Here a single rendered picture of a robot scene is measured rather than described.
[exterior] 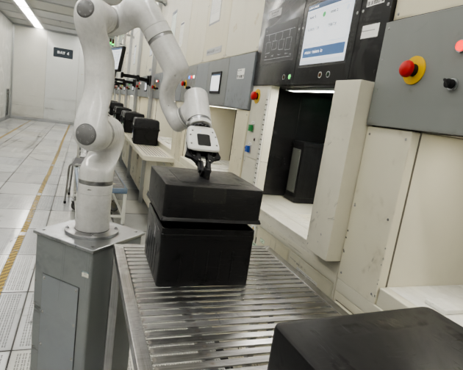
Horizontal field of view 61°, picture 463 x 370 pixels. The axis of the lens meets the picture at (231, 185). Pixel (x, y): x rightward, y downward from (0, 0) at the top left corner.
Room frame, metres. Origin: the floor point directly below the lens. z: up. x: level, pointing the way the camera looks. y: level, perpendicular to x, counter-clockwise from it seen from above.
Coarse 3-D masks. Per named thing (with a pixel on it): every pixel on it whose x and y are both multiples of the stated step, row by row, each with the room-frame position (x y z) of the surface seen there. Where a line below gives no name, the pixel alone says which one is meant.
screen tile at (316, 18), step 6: (318, 12) 1.49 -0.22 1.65; (312, 18) 1.52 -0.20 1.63; (318, 18) 1.48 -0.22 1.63; (324, 18) 1.44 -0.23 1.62; (312, 24) 1.51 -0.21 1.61; (324, 24) 1.44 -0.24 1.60; (306, 30) 1.55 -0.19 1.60; (324, 30) 1.43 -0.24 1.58; (306, 36) 1.54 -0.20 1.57; (312, 36) 1.50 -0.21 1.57; (318, 36) 1.46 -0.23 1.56; (306, 42) 1.53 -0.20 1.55; (312, 42) 1.49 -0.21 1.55; (318, 42) 1.45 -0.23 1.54
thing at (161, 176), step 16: (160, 176) 1.11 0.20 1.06; (176, 176) 1.14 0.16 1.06; (192, 176) 1.17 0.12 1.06; (208, 176) 1.16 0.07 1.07; (224, 176) 1.26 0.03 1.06; (160, 192) 1.07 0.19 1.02; (176, 192) 1.02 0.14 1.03; (192, 192) 1.04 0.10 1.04; (208, 192) 1.06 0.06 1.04; (224, 192) 1.07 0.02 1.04; (240, 192) 1.09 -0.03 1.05; (256, 192) 1.11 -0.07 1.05; (160, 208) 1.05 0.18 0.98; (176, 208) 1.03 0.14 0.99; (192, 208) 1.04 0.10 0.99; (208, 208) 1.06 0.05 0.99; (224, 208) 1.07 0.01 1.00; (240, 208) 1.09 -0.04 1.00; (256, 208) 1.11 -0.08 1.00; (256, 224) 1.11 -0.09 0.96
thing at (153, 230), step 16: (160, 224) 1.06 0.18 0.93; (176, 224) 1.31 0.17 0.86; (192, 224) 1.33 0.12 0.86; (208, 224) 1.35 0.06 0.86; (224, 224) 1.36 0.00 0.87; (240, 224) 1.22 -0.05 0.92; (160, 240) 1.03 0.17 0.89; (176, 240) 1.03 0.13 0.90; (192, 240) 1.05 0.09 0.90; (208, 240) 1.07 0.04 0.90; (224, 240) 1.08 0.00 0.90; (240, 240) 1.10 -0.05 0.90; (160, 256) 1.02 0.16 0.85; (176, 256) 1.04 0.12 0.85; (192, 256) 1.05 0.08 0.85; (208, 256) 1.07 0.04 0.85; (224, 256) 1.09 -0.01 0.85; (240, 256) 1.10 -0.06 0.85; (160, 272) 1.02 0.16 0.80; (176, 272) 1.04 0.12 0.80; (192, 272) 1.05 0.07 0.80; (208, 272) 1.07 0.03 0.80; (224, 272) 1.09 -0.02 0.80; (240, 272) 1.11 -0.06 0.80
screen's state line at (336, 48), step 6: (342, 42) 1.32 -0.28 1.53; (306, 48) 1.52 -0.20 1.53; (312, 48) 1.48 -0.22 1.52; (318, 48) 1.45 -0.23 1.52; (324, 48) 1.41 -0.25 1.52; (330, 48) 1.38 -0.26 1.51; (336, 48) 1.35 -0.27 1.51; (342, 48) 1.31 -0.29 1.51; (306, 54) 1.52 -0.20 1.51; (312, 54) 1.48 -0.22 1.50; (318, 54) 1.44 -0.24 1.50; (324, 54) 1.41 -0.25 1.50
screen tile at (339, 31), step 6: (336, 6) 1.39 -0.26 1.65; (342, 6) 1.35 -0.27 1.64; (330, 12) 1.41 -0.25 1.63; (336, 12) 1.38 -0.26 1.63; (342, 12) 1.35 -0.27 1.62; (348, 12) 1.32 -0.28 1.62; (330, 18) 1.41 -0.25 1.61; (336, 18) 1.38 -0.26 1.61; (348, 18) 1.31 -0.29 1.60; (342, 24) 1.33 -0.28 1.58; (330, 30) 1.40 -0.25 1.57; (336, 30) 1.36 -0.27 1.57; (342, 30) 1.33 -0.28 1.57; (330, 36) 1.39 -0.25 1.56; (336, 36) 1.36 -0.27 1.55; (342, 36) 1.32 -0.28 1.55
